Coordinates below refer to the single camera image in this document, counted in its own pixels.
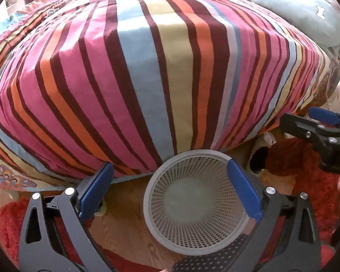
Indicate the red shaggy rug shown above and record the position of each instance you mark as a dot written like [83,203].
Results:
[306,175]

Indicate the beige slipper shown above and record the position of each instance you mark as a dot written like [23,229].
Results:
[257,158]

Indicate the dark star-patterned cloth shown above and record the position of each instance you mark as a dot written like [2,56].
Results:
[215,256]

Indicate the grey plastic mesh waste basket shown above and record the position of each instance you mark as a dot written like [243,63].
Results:
[197,201]

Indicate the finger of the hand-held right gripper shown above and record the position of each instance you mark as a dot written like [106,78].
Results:
[324,116]
[300,129]

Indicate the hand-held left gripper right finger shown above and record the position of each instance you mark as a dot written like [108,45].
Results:
[243,188]

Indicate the striped bed cover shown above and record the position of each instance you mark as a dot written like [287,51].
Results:
[147,73]

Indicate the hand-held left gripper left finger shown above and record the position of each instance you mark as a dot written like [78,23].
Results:
[97,185]

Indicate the floral patterned bedsheet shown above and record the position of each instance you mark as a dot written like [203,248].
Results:
[8,175]

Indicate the light blue pillow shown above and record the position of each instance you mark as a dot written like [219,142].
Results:
[294,14]

